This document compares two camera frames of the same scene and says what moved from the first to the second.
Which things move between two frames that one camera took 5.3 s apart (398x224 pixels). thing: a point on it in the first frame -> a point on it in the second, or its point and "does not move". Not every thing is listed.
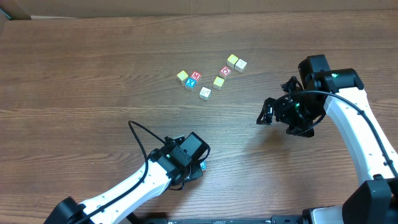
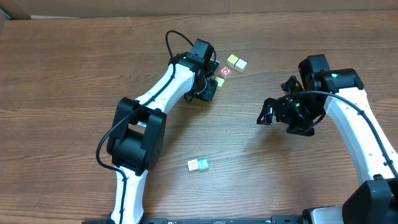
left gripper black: x=196 y=172 -> x=213 y=77
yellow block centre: x=218 y=83 does not move
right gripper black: x=277 y=109 does not move
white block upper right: x=240 y=66 does not move
